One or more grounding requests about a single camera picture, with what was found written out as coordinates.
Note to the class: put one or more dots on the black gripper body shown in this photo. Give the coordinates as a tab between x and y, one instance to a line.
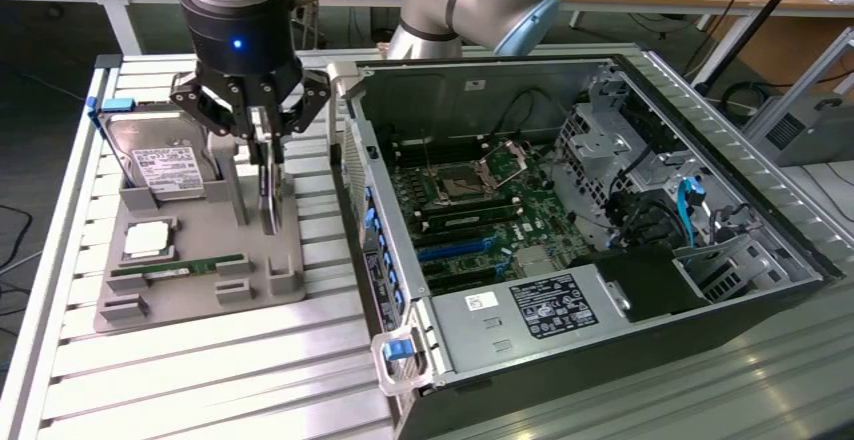
240	30

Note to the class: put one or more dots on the black green graphics card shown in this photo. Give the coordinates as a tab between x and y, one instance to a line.
268	200

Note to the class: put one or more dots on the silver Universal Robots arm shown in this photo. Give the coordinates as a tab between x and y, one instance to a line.
427	5

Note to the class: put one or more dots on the black office chair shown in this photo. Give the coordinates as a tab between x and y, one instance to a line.
310	30

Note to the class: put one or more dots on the hard disk with blue rails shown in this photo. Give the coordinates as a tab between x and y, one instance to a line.
154	150

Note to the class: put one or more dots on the thin metal locking lever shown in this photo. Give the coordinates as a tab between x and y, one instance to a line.
427	152

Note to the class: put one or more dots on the grey parts rack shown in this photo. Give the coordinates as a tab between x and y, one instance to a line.
200	240

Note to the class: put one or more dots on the silver CPU chip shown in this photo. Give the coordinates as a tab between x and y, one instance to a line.
147	239

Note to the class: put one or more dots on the metal socket cover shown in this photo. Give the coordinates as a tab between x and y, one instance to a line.
486	170

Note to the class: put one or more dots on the green RAM stick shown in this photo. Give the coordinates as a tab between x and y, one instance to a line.
180	266

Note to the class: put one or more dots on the dark RAM stick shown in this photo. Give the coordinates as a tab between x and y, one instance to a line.
461	221

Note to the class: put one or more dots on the long black expansion slot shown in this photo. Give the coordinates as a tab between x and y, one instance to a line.
450	238
467	274

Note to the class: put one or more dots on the blue expansion slot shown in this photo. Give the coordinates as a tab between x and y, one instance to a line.
454	251

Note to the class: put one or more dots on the green Dell motherboard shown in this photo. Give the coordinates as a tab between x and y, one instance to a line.
534	210

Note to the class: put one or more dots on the metal disk bay cage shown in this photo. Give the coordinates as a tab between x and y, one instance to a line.
601	145

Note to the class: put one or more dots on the silver chipset heatsink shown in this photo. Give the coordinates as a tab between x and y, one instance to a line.
539	262

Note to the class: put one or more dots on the grey power supply unit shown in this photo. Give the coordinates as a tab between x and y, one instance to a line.
481	332

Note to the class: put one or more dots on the black plastic cover block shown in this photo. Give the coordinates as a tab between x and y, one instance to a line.
643	282

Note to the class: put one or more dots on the black stand pole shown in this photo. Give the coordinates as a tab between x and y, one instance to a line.
763	12

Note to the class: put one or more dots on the grey metal disk bay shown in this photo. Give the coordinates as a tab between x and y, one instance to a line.
734	270

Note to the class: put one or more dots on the black open PC case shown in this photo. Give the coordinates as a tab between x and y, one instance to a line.
667	345

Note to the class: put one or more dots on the grey computer tower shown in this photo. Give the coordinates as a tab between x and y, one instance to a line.
821	135

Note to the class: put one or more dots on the grey aluminium frame rail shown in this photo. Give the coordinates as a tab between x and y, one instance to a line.
817	67

